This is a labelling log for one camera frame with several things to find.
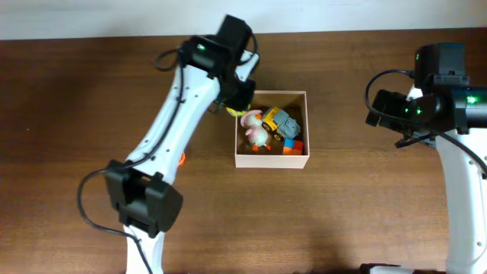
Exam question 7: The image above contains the yellow ball with blue letters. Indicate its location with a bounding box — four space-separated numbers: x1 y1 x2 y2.
226 107 249 117

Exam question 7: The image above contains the pink white toy duck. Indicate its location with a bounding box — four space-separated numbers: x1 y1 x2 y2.
240 110 271 152

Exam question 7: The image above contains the yellow grey toy truck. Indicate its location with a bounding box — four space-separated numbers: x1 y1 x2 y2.
263 107 301 141

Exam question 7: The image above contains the colourful two-by-two puzzle cube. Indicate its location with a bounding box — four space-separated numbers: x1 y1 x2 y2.
282 139 304 155

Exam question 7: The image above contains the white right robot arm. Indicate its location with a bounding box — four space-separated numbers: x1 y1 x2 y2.
364 43 486 273

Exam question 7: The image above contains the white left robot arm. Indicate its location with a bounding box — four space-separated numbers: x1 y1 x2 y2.
104 15 259 273

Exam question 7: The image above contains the white open cardboard box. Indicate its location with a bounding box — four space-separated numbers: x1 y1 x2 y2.
234 91 310 169

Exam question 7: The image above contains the orange round lattice toy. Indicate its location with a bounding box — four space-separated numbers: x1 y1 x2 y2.
178 152 186 167

